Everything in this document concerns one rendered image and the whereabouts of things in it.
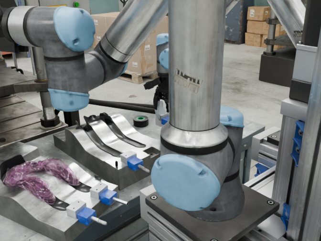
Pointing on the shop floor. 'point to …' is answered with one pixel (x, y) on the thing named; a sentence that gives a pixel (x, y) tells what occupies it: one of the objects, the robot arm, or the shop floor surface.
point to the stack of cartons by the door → (260, 27)
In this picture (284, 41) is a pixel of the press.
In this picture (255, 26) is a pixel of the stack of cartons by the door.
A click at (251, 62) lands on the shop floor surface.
